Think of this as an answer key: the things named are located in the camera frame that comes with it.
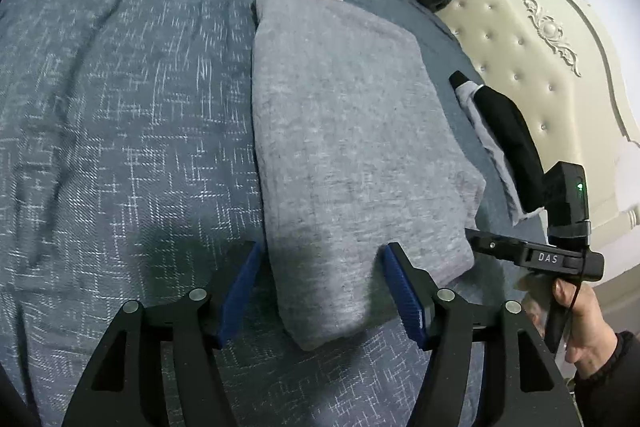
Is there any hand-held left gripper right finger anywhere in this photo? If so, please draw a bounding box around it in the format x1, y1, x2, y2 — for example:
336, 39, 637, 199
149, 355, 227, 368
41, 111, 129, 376
381, 242, 583, 427

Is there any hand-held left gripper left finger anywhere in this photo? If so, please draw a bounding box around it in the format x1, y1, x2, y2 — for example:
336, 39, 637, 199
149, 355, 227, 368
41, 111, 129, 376
62, 240, 264, 427

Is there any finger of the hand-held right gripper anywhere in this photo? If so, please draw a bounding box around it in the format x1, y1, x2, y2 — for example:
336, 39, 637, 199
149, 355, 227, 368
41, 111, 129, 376
465, 228, 527, 266

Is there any grey knit sweater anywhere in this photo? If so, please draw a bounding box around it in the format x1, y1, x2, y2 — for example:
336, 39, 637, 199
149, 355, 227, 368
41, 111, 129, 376
250, 0, 487, 352

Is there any person's right forearm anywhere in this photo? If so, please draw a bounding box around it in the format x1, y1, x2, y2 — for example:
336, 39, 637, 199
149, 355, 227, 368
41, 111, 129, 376
570, 332, 640, 427

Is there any person's right hand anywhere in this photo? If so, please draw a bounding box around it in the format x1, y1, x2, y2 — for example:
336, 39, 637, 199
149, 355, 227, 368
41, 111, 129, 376
520, 278, 621, 366

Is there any folded black garment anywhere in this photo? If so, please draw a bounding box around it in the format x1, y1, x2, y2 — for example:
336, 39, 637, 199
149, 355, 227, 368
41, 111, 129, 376
448, 71, 548, 210

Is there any cream tufted headboard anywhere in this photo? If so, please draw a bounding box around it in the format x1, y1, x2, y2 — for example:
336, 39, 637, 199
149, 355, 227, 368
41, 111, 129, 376
432, 0, 640, 293

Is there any bed with blue-grey sheet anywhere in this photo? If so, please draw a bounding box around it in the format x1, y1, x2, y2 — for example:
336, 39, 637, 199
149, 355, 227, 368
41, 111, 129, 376
0, 0, 551, 427

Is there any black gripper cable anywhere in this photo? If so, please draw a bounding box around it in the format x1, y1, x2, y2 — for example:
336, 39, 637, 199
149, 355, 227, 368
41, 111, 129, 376
562, 222, 593, 358

